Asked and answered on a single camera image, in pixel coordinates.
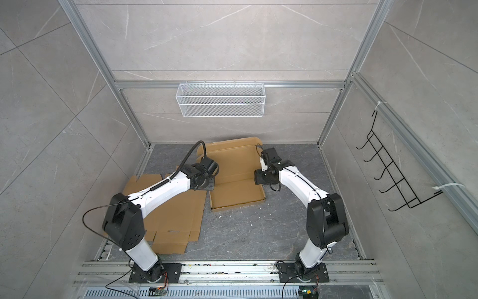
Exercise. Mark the aluminium mounting rail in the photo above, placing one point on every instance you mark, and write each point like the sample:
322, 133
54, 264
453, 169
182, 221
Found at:
228, 273

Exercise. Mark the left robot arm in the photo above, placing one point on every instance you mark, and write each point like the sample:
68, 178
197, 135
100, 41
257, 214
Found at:
124, 219

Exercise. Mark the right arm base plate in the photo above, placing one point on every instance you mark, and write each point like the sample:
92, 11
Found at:
295, 273

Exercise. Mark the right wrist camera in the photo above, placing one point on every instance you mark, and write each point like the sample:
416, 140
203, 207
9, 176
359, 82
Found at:
264, 167

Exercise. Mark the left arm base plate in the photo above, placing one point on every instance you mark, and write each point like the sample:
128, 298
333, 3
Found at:
158, 274

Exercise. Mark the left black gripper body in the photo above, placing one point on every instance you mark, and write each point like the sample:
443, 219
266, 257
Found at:
210, 182

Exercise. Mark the black wire hook rack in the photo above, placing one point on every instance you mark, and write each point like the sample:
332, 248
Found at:
408, 198

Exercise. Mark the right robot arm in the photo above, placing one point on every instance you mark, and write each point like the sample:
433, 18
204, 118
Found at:
326, 220

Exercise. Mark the cardboard box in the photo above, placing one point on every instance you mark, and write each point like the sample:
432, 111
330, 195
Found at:
235, 184
170, 227

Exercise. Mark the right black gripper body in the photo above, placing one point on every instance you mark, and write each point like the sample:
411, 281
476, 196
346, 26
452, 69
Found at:
264, 177

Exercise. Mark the aluminium frame profile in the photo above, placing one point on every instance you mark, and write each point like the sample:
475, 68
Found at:
458, 195

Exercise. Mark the white wire mesh basket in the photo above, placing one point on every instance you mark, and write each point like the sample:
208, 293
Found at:
214, 100

